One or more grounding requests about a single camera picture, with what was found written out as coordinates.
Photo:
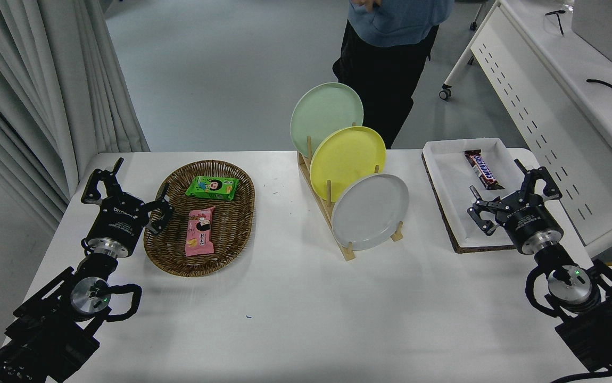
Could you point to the pale green plate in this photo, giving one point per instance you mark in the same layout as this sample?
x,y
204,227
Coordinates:
x,y
322,111

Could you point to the yellow plate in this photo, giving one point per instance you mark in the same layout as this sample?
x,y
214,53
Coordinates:
x,y
346,159

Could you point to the person's hand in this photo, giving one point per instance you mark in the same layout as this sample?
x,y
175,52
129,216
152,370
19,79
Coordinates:
x,y
364,4

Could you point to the grey plate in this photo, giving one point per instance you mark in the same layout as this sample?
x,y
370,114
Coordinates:
x,y
370,213

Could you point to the black glasses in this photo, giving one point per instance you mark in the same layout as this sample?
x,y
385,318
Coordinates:
x,y
559,18

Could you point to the brown chocolate bar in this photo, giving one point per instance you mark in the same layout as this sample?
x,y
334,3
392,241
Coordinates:
x,y
483,169

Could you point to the brown wicker basket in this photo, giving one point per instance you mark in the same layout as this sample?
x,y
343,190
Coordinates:
x,y
231,234

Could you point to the white desk with slotted panel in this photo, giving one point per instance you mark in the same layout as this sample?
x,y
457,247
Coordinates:
x,y
524,80

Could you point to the green snack pack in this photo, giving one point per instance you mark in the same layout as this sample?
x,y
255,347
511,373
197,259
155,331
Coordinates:
x,y
212,188

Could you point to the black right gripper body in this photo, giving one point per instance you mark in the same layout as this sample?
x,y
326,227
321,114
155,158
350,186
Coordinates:
x,y
532,226

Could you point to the brown cork mat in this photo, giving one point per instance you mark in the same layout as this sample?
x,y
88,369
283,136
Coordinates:
x,y
481,249

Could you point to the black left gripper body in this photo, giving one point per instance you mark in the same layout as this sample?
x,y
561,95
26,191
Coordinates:
x,y
120,223

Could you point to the desk caster wheel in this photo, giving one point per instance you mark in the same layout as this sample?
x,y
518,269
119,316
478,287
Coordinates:
x,y
445,94

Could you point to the white laptop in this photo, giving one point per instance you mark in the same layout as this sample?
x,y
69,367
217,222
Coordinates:
x,y
604,26

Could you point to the grey pleated curtain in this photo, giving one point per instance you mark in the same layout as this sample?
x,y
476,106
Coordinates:
x,y
29,80

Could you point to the person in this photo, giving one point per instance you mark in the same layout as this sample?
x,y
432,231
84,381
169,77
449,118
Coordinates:
x,y
386,69

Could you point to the pink snack pack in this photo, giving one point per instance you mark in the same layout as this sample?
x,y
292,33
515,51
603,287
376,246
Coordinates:
x,y
199,234

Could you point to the white rectangular tray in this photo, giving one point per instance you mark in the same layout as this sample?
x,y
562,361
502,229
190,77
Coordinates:
x,y
449,175

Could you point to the wooden plate rack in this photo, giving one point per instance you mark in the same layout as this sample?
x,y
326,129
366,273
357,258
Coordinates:
x,y
346,252

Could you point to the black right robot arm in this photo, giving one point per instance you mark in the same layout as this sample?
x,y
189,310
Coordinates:
x,y
604,330

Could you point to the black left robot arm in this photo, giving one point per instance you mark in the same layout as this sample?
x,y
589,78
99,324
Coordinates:
x,y
45,330

